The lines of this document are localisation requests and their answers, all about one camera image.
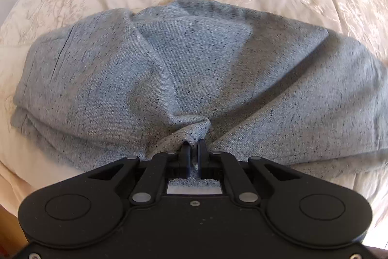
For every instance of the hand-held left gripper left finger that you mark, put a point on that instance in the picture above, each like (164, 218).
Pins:
(185, 162)

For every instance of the grey-blue speckled pants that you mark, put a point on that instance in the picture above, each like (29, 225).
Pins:
(182, 64)

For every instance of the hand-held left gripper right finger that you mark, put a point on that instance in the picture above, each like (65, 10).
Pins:
(202, 162)

